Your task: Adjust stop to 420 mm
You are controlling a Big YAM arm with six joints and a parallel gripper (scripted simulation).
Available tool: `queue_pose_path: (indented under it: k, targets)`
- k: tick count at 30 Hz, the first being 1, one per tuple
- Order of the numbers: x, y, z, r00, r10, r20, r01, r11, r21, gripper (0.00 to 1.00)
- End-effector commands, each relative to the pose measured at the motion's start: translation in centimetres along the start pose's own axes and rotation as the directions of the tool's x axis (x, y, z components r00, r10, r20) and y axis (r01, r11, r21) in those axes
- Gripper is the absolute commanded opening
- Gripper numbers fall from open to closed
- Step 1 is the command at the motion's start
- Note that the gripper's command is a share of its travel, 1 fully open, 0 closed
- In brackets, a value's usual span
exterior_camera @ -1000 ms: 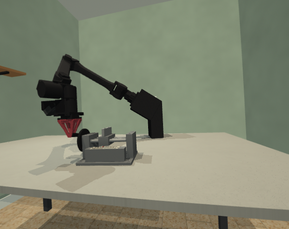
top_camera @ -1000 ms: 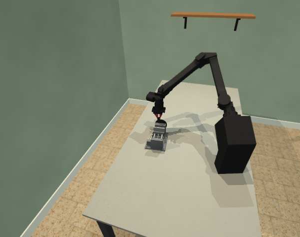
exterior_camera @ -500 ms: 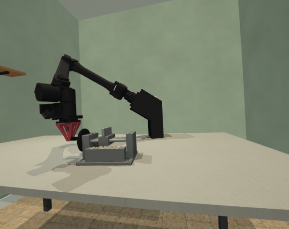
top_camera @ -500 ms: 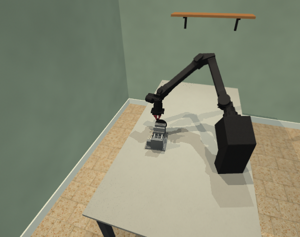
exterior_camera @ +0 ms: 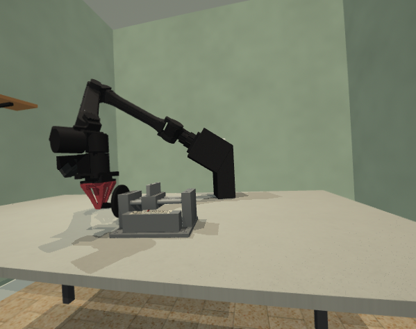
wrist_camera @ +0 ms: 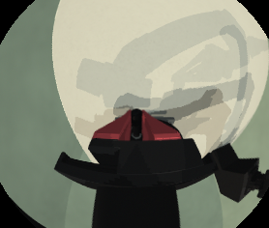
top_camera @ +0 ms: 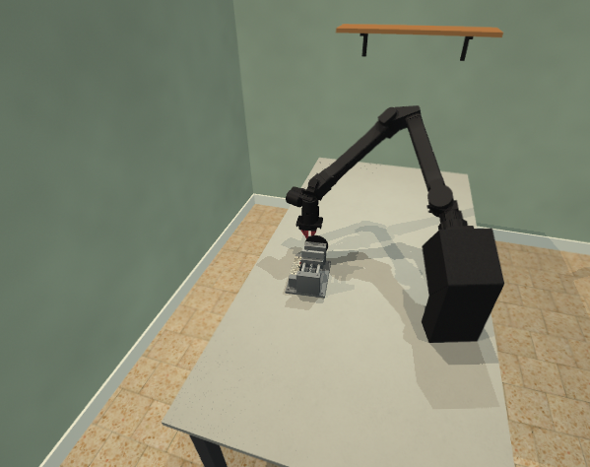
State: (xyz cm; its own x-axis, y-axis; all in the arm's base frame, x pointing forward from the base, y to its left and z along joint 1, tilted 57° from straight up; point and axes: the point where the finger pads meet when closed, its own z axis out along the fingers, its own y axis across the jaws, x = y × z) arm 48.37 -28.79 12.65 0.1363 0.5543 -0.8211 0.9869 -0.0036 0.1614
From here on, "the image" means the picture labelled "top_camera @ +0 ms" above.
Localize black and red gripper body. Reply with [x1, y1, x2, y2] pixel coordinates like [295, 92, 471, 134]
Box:
[296, 210, 323, 232]

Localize grey bench vise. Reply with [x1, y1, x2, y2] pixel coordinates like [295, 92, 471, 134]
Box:
[285, 235, 331, 298]

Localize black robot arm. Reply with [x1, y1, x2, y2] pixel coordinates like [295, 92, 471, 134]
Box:
[286, 105, 474, 230]

